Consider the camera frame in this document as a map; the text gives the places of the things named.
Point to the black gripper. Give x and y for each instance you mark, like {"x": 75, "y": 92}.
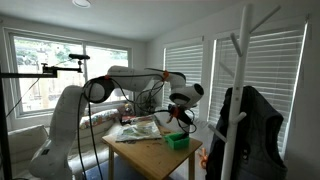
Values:
{"x": 178, "y": 114}

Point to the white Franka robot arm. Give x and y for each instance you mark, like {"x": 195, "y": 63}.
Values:
{"x": 66, "y": 116}

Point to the green plastic bin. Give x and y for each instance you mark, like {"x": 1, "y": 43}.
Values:
{"x": 176, "y": 141}

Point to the orange octopus plush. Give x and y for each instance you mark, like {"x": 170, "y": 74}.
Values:
{"x": 203, "y": 158}

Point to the wooden table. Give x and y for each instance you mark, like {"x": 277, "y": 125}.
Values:
{"x": 156, "y": 156}

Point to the narrow white window blind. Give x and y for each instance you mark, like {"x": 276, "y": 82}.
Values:
{"x": 183, "y": 76}

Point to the white printed tote bag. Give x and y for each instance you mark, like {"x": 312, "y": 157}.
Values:
{"x": 138, "y": 131}

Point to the red patterned pouch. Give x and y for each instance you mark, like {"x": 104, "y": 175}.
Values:
{"x": 136, "y": 118}

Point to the white coat rack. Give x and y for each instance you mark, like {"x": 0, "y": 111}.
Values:
{"x": 237, "y": 100}

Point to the dark vest jacket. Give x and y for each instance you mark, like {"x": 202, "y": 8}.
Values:
{"x": 260, "y": 140}

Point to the floral pillow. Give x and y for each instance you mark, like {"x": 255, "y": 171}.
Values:
{"x": 100, "y": 118}

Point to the wide white window blind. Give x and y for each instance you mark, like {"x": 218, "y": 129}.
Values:
{"x": 270, "y": 66}

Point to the large glass window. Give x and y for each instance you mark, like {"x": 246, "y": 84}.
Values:
{"x": 50, "y": 76}

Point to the grey couch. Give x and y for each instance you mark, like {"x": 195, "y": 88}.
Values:
{"x": 26, "y": 140}

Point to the round ceiling light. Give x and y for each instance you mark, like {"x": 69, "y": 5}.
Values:
{"x": 81, "y": 3}

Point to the black stereo camera bar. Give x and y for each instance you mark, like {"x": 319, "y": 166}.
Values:
{"x": 79, "y": 56}

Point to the black camera stand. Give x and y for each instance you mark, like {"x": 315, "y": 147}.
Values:
{"x": 3, "y": 133}

